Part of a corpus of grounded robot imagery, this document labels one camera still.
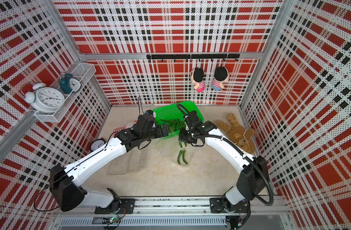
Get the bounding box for green plastic basket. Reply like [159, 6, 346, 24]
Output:
[153, 101, 204, 139]

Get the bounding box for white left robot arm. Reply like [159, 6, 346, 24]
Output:
[49, 114, 170, 213]

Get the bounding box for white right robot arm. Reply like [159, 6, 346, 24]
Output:
[179, 110, 274, 212]

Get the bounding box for pink striped plush toy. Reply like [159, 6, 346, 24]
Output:
[113, 121, 137, 136]

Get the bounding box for brown plush bear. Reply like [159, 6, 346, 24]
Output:
[216, 113, 255, 154]

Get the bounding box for black alarm clock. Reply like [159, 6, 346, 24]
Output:
[90, 138, 106, 152]

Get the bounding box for hanging doll pink shirt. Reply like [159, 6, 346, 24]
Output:
[191, 67, 205, 93]

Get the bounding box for hanging doll striped shirt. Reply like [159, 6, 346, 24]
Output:
[212, 66, 229, 91]

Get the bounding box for teal alarm clock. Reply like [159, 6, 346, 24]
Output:
[59, 73, 82, 94]

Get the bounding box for green circuit board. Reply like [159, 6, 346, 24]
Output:
[102, 217, 119, 226]

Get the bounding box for white alarm clock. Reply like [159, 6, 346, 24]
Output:
[24, 82, 65, 114]

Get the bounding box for black hook rail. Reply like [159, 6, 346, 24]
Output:
[146, 53, 241, 61]

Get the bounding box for white wire wall shelf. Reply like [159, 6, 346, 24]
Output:
[34, 62, 96, 123]

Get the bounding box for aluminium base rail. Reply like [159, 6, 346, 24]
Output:
[48, 196, 294, 230]

